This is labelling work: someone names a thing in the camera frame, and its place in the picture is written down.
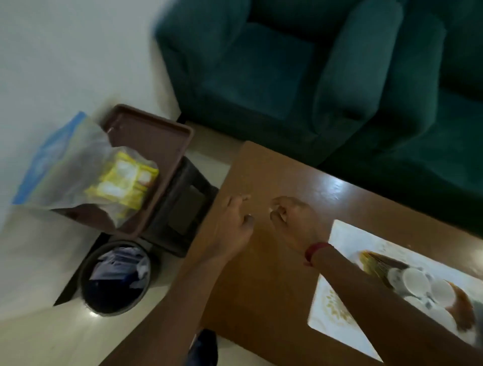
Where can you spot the person's right hand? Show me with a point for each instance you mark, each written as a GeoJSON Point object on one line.
{"type": "Point", "coordinates": [300, 226]}

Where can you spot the person's left hand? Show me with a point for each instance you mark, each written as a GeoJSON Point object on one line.
{"type": "Point", "coordinates": [226, 233]}

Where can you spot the person's left thumb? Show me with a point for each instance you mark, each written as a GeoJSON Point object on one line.
{"type": "Point", "coordinates": [249, 221]}

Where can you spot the person's right fingers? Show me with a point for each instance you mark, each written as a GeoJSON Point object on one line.
{"type": "Point", "coordinates": [279, 211]}

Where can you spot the person's left forearm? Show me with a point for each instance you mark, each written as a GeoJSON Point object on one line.
{"type": "Point", "coordinates": [169, 316]}

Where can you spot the person's right forearm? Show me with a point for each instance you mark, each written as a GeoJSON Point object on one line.
{"type": "Point", "coordinates": [377, 309]}

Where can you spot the red wristband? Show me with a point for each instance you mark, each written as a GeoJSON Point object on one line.
{"type": "Point", "coordinates": [315, 249]}

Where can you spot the dark plastic stool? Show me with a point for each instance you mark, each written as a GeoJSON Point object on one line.
{"type": "Point", "coordinates": [185, 211]}

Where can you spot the pile of yellow brown sachets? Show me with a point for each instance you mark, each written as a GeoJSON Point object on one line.
{"type": "Point", "coordinates": [375, 266]}

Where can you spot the brown plastic tray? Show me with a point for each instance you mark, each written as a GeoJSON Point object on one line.
{"type": "Point", "coordinates": [158, 139]}

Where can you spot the bundle of yellow sachets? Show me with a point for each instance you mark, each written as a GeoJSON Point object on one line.
{"type": "Point", "coordinates": [124, 181]}

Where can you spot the dark blue trouser leg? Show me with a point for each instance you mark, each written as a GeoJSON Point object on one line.
{"type": "Point", "coordinates": [203, 348]}

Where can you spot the green velvet armchair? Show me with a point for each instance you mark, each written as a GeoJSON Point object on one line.
{"type": "Point", "coordinates": [264, 75]}

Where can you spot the crumpled wrappers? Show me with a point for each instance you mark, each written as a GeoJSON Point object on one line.
{"type": "Point", "coordinates": [117, 266]}

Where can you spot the white paper cup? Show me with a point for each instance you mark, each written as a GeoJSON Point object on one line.
{"type": "Point", "coordinates": [415, 282]}
{"type": "Point", "coordinates": [443, 318]}
{"type": "Point", "coordinates": [443, 293]}

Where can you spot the black trash bin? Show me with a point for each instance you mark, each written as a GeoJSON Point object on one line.
{"type": "Point", "coordinates": [113, 298]}

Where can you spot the green velvet sofa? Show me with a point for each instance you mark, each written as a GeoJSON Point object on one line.
{"type": "Point", "coordinates": [434, 132]}

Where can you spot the clear plastic zip bag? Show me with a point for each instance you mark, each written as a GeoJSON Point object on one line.
{"type": "Point", "coordinates": [68, 169]}

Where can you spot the brown pouch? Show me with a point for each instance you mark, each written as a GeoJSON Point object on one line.
{"type": "Point", "coordinates": [463, 309]}

